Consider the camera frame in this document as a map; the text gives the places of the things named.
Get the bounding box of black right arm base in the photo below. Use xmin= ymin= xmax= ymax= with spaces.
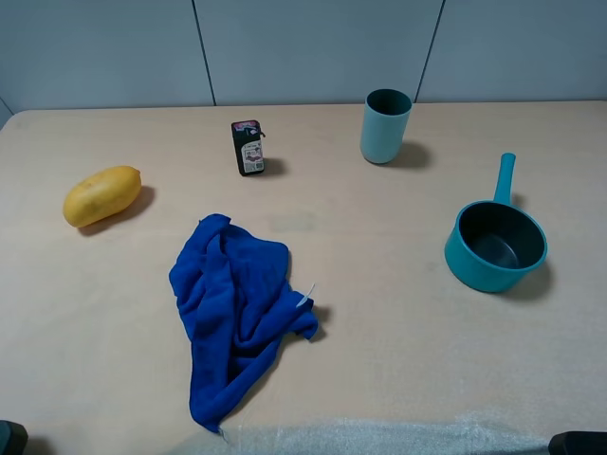
xmin=548 ymin=431 xmax=607 ymax=455

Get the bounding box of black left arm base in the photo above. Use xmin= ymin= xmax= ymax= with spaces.
xmin=0 ymin=420 xmax=28 ymax=455

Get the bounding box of light blue plastic cup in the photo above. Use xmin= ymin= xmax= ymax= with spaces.
xmin=359 ymin=89 xmax=413 ymax=164

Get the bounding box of yellow mango fruit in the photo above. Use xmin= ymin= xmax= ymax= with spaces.
xmin=63 ymin=166 xmax=142 ymax=228

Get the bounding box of teal saucepan with handle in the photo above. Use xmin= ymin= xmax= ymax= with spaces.
xmin=444 ymin=153 xmax=548 ymax=293

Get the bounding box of small black printed box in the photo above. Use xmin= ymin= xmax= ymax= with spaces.
xmin=230 ymin=119 xmax=265 ymax=176

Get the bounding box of blue microfibre cloth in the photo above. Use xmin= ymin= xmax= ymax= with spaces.
xmin=169 ymin=214 xmax=319 ymax=434

